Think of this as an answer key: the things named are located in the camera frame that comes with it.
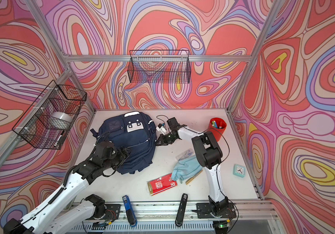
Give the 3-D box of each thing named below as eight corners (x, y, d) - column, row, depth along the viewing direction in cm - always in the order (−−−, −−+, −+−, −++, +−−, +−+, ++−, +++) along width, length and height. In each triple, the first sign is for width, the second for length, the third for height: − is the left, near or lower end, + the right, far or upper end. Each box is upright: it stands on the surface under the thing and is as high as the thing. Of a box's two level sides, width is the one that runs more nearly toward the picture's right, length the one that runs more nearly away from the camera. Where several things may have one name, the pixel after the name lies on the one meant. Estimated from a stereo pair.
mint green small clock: (232, 174, 88) (234, 172, 86) (233, 165, 92) (235, 163, 89) (243, 178, 87) (245, 176, 84) (243, 169, 90) (245, 166, 88)
